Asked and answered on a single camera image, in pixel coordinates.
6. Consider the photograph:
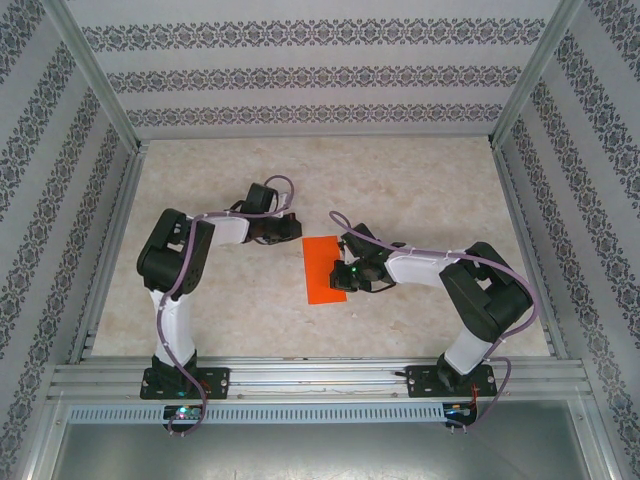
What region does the right controller board with LEDs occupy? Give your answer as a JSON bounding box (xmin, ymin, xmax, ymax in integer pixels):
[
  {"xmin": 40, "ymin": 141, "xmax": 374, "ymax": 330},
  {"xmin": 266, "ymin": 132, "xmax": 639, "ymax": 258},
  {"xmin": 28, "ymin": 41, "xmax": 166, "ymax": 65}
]
[{"xmin": 444, "ymin": 403, "xmax": 479, "ymax": 421}]

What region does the aluminium mounting rail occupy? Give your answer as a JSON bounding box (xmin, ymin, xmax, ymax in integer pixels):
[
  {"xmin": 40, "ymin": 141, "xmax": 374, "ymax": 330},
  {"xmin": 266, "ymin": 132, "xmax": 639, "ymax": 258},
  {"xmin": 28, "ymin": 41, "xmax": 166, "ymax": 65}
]
[{"xmin": 47, "ymin": 357, "xmax": 591, "ymax": 401}]

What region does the aluminium side rail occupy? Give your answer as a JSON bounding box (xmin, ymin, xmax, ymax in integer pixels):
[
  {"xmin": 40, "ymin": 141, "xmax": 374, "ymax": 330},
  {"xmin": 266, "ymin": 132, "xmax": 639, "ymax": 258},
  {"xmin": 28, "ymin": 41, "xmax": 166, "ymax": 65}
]
[
  {"xmin": 489, "ymin": 139, "xmax": 570, "ymax": 360},
  {"xmin": 68, "ymin": 139, "xmax": 151, "ymax": 365}
]

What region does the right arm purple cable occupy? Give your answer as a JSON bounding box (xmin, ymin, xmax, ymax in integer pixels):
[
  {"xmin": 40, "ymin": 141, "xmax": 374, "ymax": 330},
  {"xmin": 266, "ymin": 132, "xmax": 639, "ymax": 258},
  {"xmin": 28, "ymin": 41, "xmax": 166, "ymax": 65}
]
[{"xmin": 328, "ymin": 210, "xmax": 539, "ymax": 434}]

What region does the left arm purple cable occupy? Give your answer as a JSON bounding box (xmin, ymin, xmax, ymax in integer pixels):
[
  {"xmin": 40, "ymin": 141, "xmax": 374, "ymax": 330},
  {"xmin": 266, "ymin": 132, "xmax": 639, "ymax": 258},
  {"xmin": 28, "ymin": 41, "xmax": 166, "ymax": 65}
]
[{"xmin": 155, "ymin": 174, "xmax": 297, "ymax": 436}]

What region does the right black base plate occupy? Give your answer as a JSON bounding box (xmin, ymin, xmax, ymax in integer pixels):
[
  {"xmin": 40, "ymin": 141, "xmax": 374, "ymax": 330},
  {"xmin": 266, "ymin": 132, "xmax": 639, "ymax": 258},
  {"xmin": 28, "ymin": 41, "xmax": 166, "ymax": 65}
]
[{"xmin": 407, "ymin": 364, "xmax": 497, "ymax": 400}]

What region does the grey sheet metal tray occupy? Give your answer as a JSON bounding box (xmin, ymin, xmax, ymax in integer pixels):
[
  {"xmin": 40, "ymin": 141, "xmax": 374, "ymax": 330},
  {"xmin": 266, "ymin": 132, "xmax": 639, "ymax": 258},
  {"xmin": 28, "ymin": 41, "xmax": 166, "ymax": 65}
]
[{"xmin": 49, "ymin": 422, "xmax": 611, "ymax": 480}]

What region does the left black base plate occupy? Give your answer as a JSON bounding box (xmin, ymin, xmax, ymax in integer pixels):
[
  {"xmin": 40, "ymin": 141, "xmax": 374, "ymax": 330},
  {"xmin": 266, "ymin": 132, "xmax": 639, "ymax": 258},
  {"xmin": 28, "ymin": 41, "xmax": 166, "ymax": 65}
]
[{"xmin": 139, "ymin": 367, "xmax": 232, "ymax": 401}]

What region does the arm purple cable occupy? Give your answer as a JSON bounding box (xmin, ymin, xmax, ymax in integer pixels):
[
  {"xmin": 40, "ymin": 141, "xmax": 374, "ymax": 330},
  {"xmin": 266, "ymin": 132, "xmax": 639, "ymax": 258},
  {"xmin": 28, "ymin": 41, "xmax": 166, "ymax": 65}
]
[
  {"xmin": 155, "ymin": 174, "xmax": 297, "ymax": 436},
  {"xmin": 328, "ymin": 210, "xmax": 539, "ymax": 434}
]

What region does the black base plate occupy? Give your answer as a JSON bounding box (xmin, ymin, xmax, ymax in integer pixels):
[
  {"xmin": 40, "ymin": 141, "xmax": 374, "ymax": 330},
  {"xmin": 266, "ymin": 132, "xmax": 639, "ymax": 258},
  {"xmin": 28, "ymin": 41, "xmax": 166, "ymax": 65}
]
[
  {"xmin": 407, "ymin": 364, "xmax": 497, "ymax": 400},
  {"xmin": 139, "ymin": 367, "xmax": 232, "ymax": 401}
]

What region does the left controller board with LEDs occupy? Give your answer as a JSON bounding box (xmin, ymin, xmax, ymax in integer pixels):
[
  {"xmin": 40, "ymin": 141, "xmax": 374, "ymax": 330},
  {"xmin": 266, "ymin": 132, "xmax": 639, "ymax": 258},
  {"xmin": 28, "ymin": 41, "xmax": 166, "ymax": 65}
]
[{"xmin": 163, "ymin": 404, "xmax": 206, "ymax": 421}]

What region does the aluminium corner post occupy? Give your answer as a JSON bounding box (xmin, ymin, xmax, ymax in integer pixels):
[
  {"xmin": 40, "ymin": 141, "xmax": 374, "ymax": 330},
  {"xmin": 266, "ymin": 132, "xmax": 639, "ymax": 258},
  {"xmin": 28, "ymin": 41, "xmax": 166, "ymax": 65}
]
[
  {"xmin": 42, "ymin": 0, "xmax": 142, "ymax": 151},
  {"xmin": 489, "ymin": 0, "xmax": 584, "ymax": 149}
]

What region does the orange paper sheet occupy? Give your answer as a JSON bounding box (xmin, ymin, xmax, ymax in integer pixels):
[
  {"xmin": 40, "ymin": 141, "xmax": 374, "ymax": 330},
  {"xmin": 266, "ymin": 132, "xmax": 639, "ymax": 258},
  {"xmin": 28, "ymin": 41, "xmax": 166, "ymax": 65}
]
[{"xmin": 301, "ymin": 234, "xmax": 349, "ymax": 305}]

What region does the controller board with leds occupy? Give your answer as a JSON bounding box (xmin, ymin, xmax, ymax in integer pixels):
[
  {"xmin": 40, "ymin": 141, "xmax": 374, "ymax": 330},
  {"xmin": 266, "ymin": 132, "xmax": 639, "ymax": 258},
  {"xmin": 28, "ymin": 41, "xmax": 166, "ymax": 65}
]
[
  {"xmin": 444, "ymin": 403, "xmax": 479, "ymax": 421},
  {"xmin": 163, "ymin": 404, "xmax": 206, "ymax": 421}
]

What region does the aluminium frame bar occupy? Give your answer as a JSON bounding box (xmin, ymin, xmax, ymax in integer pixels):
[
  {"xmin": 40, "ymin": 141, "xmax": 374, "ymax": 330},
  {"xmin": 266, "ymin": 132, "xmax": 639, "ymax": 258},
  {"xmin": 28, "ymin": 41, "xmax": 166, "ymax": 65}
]
[
  {"xmin": 569, "ymin": 399, "xmax": 619, "ymax": 480},
  {"xmin": 22, "ymin": 399, "xmax": 69, "ymax": 480}
]

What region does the slotted grey cable duct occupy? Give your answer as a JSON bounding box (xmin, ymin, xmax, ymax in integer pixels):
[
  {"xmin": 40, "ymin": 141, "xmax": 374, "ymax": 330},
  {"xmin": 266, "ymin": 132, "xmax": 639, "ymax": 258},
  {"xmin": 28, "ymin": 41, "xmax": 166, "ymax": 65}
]
[{"xmin": 67, "ymin": 404, "xmax": 446, "ymax": 425}]

